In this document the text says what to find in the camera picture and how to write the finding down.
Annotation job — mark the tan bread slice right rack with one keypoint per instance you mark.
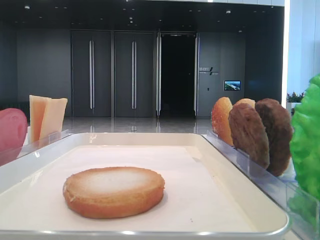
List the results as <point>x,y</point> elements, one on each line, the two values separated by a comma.
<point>248,101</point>

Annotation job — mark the clear right bread holder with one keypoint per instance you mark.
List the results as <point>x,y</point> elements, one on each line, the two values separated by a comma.
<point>225,149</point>

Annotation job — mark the orange bread slice right rack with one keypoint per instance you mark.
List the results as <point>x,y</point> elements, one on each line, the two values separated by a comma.
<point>220,119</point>

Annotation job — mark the green lettuce leaf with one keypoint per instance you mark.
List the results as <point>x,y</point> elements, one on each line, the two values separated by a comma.
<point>305,143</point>

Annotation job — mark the white rectangular tray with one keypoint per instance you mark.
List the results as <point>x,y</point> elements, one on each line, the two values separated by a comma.
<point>206,197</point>

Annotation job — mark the clear tomato slice holder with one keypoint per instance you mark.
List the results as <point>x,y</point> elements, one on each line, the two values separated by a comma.
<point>9,155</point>

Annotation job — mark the dark double door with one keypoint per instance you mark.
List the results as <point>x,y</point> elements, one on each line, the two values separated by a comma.
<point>113,74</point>

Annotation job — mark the front yellow cheese slice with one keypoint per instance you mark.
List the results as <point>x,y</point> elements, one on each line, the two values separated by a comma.
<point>53,117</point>

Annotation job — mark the clear meat patty holder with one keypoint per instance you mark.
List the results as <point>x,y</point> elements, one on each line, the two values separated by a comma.
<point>257,172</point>

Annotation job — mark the rear orange cheese slice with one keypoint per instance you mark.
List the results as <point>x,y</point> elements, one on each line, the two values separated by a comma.
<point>37,106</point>

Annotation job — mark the wall mounted display screen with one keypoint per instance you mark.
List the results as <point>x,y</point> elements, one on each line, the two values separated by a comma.
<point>232,85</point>

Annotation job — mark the round bread slice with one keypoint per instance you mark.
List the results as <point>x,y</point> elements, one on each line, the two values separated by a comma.
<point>113,192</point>

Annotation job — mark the front brown meat patty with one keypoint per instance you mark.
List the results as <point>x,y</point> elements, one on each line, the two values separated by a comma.
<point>249,134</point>

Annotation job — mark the clear cheese slice holder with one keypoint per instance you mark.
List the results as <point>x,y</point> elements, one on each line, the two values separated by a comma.
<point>29,146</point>

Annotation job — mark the rear brown meat patty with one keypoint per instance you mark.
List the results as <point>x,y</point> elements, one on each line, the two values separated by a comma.
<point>277,122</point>

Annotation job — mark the brown meat patty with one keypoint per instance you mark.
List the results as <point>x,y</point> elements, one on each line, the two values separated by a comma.
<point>277,122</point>
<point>249,134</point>

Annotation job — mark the potted flower plant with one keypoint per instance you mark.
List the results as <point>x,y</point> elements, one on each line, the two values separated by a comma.
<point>295,97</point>

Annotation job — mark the clear lettuce holder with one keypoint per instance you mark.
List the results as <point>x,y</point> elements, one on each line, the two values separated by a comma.
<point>304,211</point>

